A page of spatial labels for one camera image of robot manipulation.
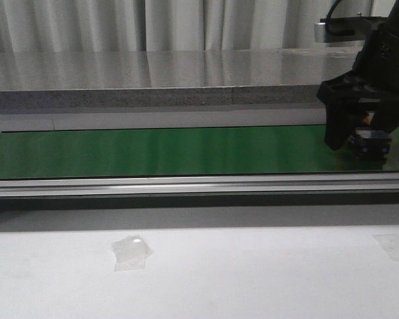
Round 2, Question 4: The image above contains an aluminium conveyor side rail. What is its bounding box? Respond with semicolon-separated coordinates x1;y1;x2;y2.
0;171;399;199

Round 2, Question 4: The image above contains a clear tape strip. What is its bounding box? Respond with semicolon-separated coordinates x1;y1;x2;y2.
373;234;399;262

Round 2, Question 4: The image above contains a black camera cable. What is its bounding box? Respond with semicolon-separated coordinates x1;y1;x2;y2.
325;0;344;21

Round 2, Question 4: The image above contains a grey stone countertop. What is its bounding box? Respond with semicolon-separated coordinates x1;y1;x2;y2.
0;47;358;114

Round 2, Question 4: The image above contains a crumpled clear tape patch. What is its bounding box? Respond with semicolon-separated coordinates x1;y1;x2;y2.
111;235;153;271

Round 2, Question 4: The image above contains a green conveyor belt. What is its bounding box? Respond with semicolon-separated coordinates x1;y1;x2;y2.
0;125;399;179

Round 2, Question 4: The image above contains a white pleated curtain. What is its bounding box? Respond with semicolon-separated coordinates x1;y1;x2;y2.
0;1;393;53

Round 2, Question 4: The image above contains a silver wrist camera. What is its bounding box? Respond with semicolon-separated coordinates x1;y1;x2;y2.
314;16;386;43

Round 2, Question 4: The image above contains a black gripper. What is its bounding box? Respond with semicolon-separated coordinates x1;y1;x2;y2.
317;1;399;150

